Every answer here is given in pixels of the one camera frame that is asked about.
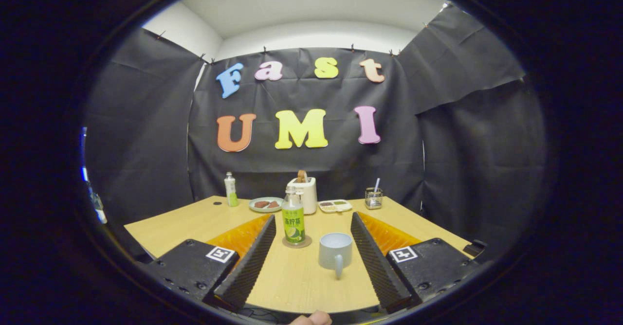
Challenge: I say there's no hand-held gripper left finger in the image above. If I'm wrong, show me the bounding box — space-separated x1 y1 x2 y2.
141 213 277 312

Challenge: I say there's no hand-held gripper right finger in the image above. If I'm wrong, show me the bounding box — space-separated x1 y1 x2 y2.
350 212 482 314

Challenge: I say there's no light blue cup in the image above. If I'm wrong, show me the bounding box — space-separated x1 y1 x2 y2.
319 233 353 280

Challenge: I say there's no green label juice bottle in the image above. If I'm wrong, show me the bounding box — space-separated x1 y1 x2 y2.
281 186 306 244

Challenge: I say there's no round brown coaster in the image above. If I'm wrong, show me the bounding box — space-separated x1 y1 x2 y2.
282 235 312 249

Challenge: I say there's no small white green bottle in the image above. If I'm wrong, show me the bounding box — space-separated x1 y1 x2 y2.
224 172 239 207

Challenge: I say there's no wooden table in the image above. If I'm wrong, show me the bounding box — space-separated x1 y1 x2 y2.
124 196 473 314

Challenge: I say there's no round plate with food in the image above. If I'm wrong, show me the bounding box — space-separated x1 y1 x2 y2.
249 197 284 213

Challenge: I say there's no white divided tray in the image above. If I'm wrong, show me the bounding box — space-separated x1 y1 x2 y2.
318 199 353 214

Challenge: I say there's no cream toaster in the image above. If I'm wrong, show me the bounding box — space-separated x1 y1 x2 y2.
287 177 318 215

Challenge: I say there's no black table clamp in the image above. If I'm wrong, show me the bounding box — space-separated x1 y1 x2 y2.
463 239 487 257

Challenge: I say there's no blue and white clutter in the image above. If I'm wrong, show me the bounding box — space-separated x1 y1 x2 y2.
80 126 108 224

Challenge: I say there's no black backdrop cloth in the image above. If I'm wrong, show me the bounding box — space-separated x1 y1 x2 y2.
83 5 548 262

